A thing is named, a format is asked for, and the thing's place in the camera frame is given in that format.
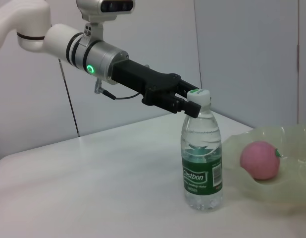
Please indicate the clear green-label water bottle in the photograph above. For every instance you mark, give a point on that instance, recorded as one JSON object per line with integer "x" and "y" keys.
{"x": 201, "y": 173}

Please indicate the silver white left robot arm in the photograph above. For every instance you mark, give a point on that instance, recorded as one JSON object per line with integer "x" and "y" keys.
{"x": 59, "y": 42}

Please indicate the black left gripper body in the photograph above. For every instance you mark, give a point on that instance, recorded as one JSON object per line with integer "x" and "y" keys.
{"x": 148, "y": 81}

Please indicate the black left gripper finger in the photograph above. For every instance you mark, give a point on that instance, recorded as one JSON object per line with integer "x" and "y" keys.
{"x": 186, "y": 88}
{"x": 187, "y": 107}

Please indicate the pink toy peach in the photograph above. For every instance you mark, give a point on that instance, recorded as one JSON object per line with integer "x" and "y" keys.
{"x": 259, "y": 161}

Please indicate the pale green glass fruit plate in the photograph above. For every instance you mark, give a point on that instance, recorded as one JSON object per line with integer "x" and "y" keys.
{"x": 291, "y": 193}

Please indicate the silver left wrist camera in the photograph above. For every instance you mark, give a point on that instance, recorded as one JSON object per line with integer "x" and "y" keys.
{"x": 98, "y": 11}

